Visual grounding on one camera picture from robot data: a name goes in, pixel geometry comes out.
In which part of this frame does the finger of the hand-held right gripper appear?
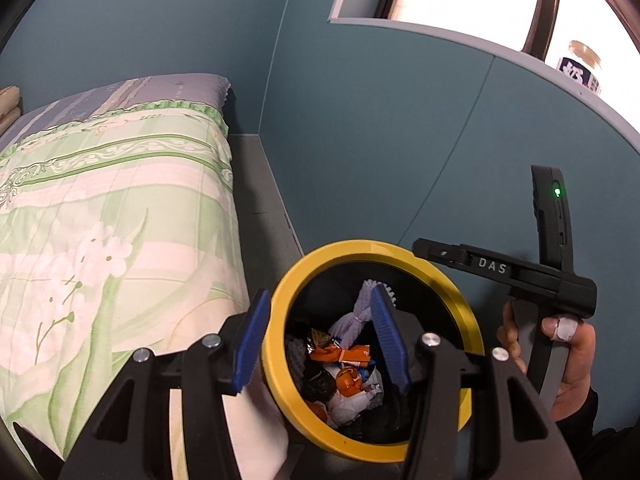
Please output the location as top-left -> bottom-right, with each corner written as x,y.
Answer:
412,238 -> 469,268

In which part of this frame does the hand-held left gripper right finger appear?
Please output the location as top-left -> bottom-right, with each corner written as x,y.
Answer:
369,284 -> 583,480

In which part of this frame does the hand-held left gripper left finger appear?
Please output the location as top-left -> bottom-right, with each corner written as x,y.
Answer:
59,289 -> 273,480

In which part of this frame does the purple foam net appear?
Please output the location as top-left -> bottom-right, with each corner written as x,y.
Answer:
287,337 -> 307,382
331,279 -> 397,344

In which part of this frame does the orange snack wrapper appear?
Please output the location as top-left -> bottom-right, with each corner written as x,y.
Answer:
307,327 -> 375,367

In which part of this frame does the white tissue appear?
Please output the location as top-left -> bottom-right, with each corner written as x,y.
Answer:
324,382 -> 385,426

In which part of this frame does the yellow round waste bin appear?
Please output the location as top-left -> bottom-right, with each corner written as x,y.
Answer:
261,239 -> 485,464

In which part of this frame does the person's right forearm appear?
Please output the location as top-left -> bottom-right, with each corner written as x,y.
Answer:
552,385 -> 637,480

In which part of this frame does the person's right hand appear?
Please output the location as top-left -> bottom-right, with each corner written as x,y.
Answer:
496,304 -> 599,423

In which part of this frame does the grey bed base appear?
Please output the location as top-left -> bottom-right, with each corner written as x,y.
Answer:
227,133 -> 306,307

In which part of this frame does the green floral quilt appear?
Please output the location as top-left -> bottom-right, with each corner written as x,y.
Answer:
0,99 -> 292,467

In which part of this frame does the labelled jar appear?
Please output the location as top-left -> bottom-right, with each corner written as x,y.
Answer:
557,39 -> 604,97

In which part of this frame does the striped bed sheet mattress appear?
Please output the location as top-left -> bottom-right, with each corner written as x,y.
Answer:
0,73 -> 232,162

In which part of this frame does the beige folded quilt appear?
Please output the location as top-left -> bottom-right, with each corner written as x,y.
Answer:
0,85 -> 24,132

